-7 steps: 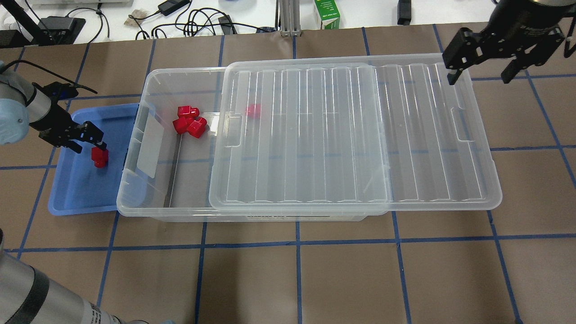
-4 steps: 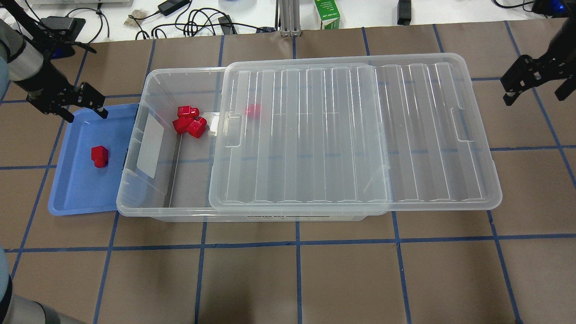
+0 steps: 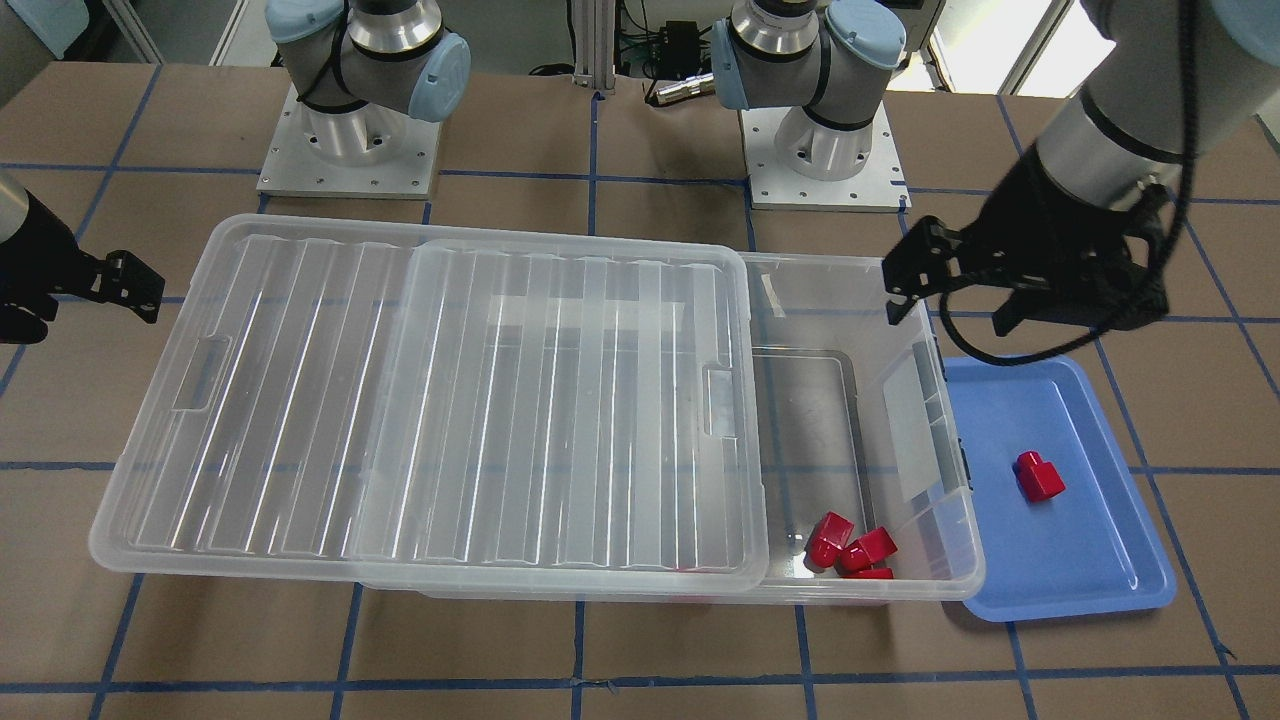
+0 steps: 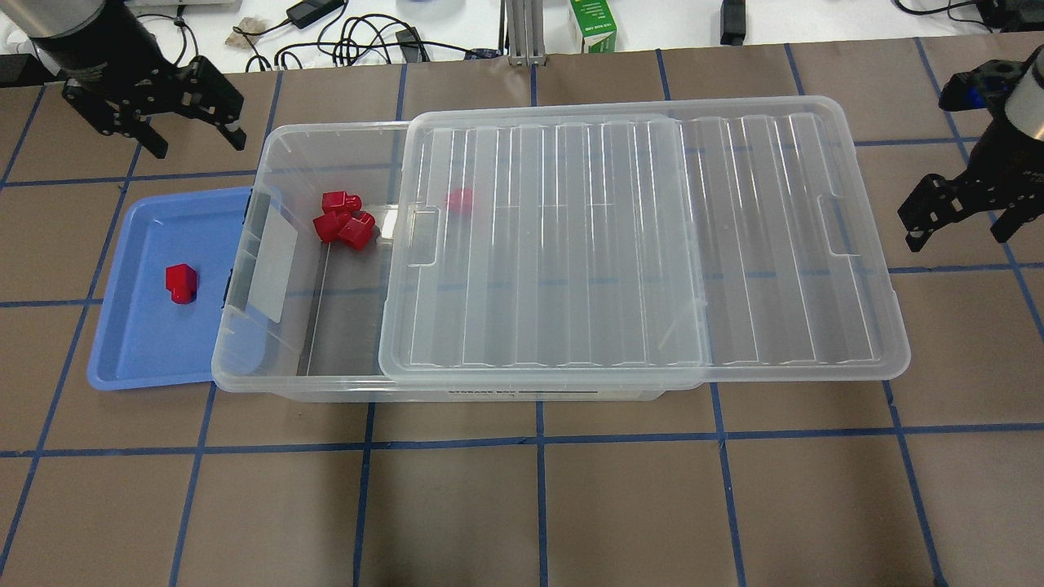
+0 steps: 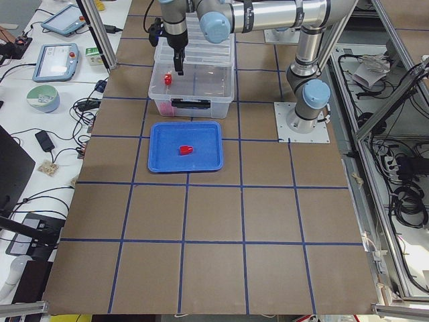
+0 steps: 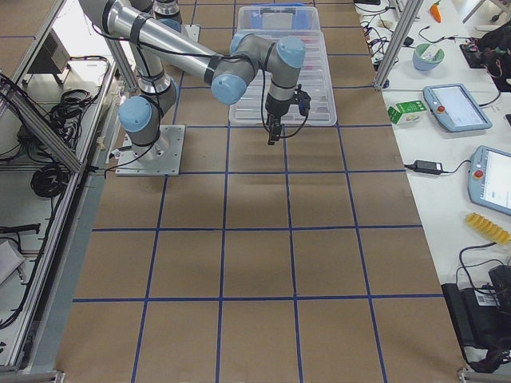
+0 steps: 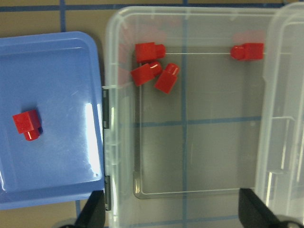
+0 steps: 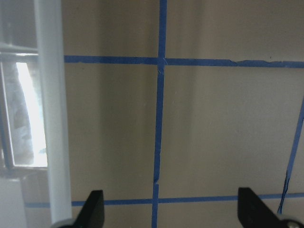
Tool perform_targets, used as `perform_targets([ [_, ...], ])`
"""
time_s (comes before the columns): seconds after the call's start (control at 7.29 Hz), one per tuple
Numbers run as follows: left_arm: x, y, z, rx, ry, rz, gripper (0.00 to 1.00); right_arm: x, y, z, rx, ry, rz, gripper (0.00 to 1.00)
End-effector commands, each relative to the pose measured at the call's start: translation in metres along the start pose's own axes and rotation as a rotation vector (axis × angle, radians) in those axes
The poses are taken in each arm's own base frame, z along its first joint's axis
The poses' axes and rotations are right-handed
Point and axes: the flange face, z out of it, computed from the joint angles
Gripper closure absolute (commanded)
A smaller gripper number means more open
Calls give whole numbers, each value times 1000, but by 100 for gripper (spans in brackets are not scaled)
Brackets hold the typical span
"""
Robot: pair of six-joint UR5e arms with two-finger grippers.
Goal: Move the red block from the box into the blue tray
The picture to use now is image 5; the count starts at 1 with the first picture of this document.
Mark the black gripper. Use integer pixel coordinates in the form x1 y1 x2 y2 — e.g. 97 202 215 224
165 22 188 76

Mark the clear plastic box lid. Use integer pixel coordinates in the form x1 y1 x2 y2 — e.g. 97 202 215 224
149 13 235 67

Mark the red block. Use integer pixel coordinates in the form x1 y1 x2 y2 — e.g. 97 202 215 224
159 102 175 117
179 145 194 156
164 73 172 86

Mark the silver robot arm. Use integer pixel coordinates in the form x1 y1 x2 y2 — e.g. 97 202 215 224
148 0 357 134

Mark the clear plastic storage box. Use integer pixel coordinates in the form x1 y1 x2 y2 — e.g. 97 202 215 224
148 63 235 119

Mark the blue plastic tray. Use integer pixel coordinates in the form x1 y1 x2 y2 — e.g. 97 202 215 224
147 121 224 173

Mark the green white carton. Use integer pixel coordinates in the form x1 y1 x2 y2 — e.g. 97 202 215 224
84 47 104 66

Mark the far teach pendant tablet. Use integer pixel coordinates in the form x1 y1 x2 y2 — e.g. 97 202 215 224
41 5 86 37

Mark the teach pendant tablet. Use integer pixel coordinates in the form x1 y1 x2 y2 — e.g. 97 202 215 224
41 5 86 37
32 43 79 83

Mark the near teach pendant tablet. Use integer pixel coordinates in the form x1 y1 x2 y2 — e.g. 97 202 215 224
32 43 79 83

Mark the black power adapter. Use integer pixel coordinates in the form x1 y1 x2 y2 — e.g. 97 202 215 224
35 130 55 152

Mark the bag of snacks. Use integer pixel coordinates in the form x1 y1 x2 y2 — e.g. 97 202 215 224
38 160 59 177

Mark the black monitor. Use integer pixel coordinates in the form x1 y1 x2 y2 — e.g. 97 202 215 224
0 127 36 217

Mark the aluminium frame post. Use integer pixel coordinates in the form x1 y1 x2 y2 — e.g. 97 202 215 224
76 0 117 70

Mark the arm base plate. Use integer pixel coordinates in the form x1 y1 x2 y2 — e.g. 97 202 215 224
264 29 300 45
274 102 330 144

